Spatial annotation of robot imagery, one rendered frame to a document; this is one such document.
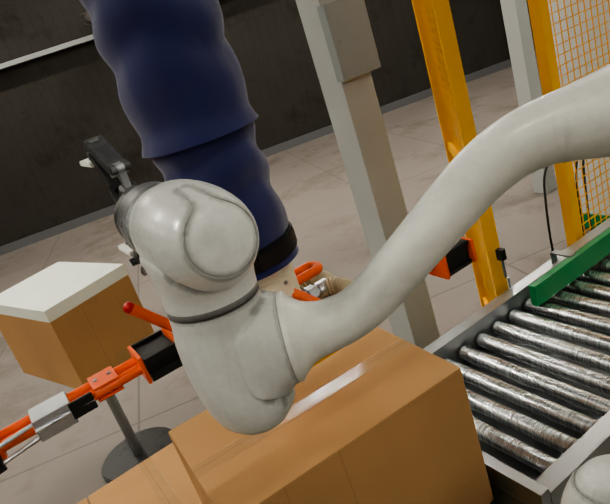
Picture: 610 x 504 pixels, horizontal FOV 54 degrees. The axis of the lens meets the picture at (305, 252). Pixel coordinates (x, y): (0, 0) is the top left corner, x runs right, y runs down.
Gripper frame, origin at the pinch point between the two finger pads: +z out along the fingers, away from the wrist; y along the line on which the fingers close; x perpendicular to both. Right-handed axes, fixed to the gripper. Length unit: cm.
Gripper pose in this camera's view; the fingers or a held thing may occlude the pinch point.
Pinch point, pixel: (110, 203)
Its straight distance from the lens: 92.9
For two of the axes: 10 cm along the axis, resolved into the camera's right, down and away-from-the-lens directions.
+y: 3.0, 8.9, 3.5
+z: -5.2, -1.5, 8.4
